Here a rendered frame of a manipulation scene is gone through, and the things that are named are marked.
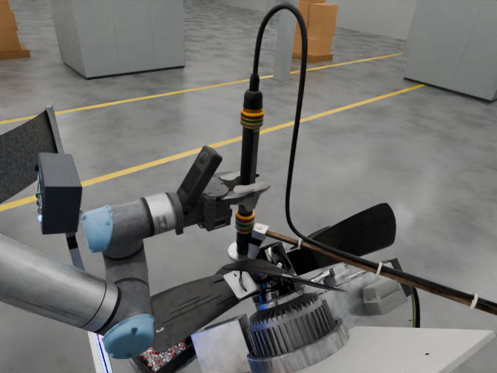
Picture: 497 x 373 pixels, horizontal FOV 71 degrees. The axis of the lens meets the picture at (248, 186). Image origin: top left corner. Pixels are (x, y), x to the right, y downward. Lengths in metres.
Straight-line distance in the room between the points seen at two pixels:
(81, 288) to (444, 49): 7.94
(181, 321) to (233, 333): 0.19
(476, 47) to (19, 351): 7.78
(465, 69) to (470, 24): 0.78
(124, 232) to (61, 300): 0.15
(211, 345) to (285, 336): 0.24
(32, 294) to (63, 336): 1.90
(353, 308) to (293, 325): 0.23
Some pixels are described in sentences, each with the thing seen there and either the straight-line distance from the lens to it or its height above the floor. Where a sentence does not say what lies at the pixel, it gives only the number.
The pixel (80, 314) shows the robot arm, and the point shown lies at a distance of 0.58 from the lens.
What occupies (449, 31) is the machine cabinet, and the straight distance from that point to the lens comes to 8.14.
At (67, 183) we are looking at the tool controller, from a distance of 1.29.
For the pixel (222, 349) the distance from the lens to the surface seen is 1.03.
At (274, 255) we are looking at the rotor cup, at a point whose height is 1.25.
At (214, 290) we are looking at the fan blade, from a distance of 0.92.
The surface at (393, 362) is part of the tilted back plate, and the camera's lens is 0.76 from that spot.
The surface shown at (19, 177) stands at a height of 0.64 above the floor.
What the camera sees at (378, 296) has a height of 1.15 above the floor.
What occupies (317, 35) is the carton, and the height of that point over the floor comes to 0.60.
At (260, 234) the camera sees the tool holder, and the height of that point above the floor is 1.38.
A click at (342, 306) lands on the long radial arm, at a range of 1.04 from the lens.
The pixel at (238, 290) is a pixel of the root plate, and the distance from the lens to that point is 0.92.
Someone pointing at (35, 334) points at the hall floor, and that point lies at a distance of 2.52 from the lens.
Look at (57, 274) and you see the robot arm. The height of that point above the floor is 1.51.
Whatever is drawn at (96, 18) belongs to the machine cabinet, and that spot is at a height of 0.98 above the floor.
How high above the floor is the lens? 1.88
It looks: 32 degrees down
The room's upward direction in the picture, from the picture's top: 4 degrees clockwise
